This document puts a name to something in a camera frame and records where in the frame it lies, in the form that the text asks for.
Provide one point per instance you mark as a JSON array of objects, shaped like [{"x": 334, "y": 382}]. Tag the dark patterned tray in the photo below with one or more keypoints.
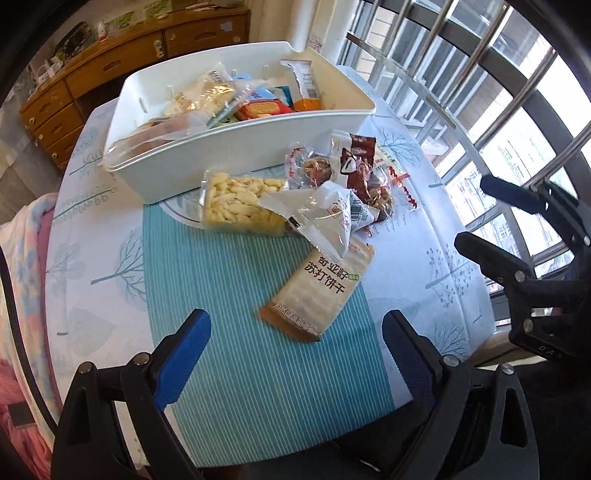
[{"x": 69, "y": 41}]

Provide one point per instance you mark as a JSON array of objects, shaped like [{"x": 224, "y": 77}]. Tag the clear red nut packet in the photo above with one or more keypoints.
[{"x": 309, "y": 168}]

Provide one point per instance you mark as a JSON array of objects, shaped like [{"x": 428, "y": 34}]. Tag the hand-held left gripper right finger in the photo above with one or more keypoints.
[{"x": 408, "y": 360}]

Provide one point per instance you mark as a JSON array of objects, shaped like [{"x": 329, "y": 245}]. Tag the clear corn stick packet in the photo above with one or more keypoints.
[{"x": 240, "y": 203}]

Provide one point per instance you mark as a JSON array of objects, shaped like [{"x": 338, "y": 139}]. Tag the white triangular snack packet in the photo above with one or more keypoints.
[{"x": 318, "y": 212}]

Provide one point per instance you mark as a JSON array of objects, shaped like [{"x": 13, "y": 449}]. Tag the pale floral blanket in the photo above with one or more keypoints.
[{"x": 23, "y": 258}]

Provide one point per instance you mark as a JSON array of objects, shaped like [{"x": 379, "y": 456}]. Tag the orange biscuit packet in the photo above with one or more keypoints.
[{"x": 263, "y": 109}]

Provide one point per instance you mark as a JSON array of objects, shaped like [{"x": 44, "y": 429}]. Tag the white power strip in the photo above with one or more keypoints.
[{"x": 46, "y": 69}]

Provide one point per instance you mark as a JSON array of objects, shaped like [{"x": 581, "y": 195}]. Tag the red-edged nut packet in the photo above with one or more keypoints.
[{"x": 392, "y": 194}]

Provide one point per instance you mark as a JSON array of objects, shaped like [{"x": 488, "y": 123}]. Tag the large mountain-print bread packet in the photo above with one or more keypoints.
[{"x": 207, "y": 94}]

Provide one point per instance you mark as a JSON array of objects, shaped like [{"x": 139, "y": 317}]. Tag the brown chocolate snack packet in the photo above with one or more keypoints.
[{"x": 358, "y": 157}]

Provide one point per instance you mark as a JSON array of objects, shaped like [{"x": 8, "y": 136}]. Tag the wooden desk with drawers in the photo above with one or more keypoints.
[{"x": 92, "y": 78}]

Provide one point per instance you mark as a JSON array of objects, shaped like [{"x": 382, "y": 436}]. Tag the brown cracker packet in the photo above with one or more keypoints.
[{"x": 318, "y": 286}]

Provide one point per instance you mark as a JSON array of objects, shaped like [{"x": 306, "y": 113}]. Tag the white plastic bin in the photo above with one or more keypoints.
[{"x": 258, "y": 147}]

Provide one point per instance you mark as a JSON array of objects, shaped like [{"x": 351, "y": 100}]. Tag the white and orange packet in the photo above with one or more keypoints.
[{"x": 304, "y": 85}]

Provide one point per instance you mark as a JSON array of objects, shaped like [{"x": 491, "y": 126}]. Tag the orange bread packet dark label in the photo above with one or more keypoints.
[{"x": 147, "y": 134}]

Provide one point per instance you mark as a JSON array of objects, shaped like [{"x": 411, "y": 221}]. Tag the metal window grille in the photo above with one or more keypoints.
[{"x": 485, "y": 92}]

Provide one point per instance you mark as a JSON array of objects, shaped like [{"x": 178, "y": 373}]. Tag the green printed box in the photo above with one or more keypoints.
[{"x": 127, "y": 18}]

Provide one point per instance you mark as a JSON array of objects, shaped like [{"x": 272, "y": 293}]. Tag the small black rectangular device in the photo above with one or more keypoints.
[{"x": 19, "y": 415}]

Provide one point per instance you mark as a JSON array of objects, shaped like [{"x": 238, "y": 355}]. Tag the tree-print teal striped tablecloth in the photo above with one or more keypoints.
[{"x": 258, "y": 378}]

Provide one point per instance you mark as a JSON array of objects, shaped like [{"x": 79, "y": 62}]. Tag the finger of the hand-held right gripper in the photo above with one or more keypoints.
[
  {"x": 485, "y": 256},
  {"x": 512, "y": 194}
]

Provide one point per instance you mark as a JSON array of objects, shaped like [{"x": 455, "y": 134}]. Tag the salmon pink cloth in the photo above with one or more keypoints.
[{"x": 18, "y": 452}]

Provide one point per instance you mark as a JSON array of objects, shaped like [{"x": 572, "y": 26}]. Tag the blue snack packet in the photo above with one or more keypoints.
[{"x": 272, "y": 92}]

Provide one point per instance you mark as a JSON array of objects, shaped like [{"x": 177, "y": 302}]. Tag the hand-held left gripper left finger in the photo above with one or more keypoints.
[{"x": 184, "y": 355}]

